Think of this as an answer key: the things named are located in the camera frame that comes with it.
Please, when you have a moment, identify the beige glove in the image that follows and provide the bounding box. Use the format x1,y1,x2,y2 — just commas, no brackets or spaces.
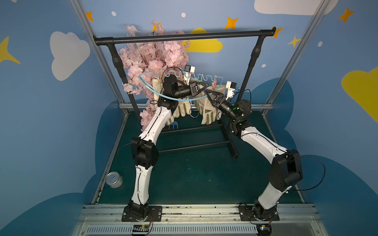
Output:
152,79,163,101
172,101,191,118
195,91,222,125

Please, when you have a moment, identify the light blue wavy clip hanger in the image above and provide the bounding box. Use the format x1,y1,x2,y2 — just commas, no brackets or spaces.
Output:
138,67,226,102

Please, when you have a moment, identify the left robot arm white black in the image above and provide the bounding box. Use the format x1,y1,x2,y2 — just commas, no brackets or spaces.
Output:
126,75,208,221

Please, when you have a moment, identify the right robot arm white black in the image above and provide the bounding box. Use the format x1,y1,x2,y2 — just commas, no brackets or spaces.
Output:
206,91,303,221

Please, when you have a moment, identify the blue small garden fork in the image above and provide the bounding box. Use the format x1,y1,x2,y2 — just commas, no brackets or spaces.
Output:
168,121,179,130

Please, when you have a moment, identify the pink cherry blossom tree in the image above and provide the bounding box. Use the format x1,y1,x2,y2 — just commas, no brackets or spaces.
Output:
117,20,191,132

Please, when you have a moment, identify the black garment rack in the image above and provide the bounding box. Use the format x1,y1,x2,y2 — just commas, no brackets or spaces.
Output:
93,27,277,158

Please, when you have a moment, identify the silver tin can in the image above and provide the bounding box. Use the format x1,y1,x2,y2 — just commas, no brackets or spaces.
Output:
105,172,123,188

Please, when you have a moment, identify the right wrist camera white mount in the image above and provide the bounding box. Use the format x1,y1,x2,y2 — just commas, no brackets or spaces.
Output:
225,81,237,99

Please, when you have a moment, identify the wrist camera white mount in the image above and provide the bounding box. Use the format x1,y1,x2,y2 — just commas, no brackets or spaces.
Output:
183,65,195,85
225,81,237,99

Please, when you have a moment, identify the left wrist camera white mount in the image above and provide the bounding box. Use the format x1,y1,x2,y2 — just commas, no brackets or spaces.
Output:
183,65,195,85

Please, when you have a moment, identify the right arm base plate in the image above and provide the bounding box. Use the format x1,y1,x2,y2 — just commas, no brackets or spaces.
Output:
237,203,280,221

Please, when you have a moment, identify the aluminium front rail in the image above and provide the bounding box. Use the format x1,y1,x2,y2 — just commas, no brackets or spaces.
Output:
73,204,328,236

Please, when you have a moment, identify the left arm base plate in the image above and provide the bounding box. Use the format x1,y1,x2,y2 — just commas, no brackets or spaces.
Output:
121,205,162,222

